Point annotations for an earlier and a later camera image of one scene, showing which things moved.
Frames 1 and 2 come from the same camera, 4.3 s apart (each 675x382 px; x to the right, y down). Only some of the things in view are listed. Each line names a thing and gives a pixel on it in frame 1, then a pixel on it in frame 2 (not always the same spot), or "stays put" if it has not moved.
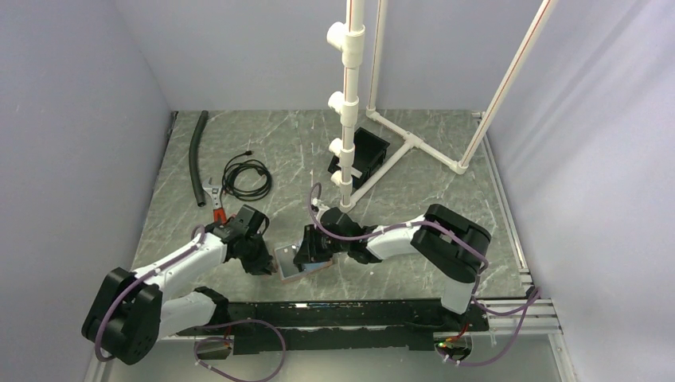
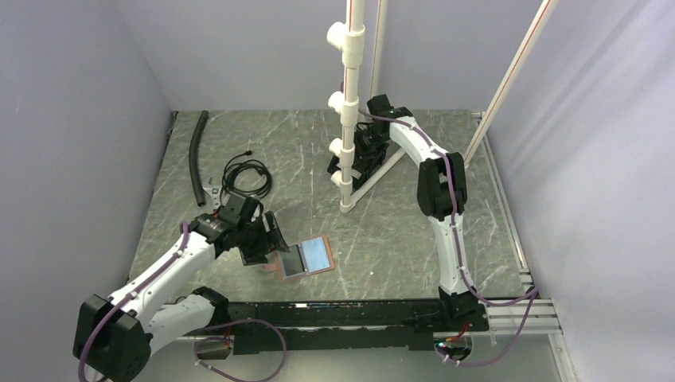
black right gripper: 308,250 -> 360,155
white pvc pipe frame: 346,42 stays put
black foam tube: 193,161 stays put
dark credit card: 286,255 stays put
